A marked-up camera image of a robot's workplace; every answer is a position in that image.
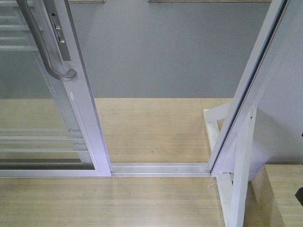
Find white door frame post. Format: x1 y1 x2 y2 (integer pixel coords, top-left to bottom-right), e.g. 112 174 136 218
209 0 303 176

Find grey metal door handle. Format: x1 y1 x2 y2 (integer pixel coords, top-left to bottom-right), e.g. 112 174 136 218
17 0 77 82

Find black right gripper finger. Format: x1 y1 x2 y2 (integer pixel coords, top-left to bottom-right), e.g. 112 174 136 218
295 188 303 206

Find light wooden box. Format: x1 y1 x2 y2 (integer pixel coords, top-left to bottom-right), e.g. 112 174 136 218
244 164 303 227

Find aluminium floor door track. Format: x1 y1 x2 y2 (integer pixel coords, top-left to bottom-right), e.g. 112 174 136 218
111 163 210 177

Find white angled support brace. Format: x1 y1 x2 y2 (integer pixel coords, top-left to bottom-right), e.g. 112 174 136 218
216 108 257 227

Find white sliding glass door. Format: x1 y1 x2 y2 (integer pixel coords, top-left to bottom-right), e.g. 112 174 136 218
0 0 111 178

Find light wooden floor platform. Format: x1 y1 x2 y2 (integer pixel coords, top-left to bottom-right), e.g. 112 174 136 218
0 98 229 227

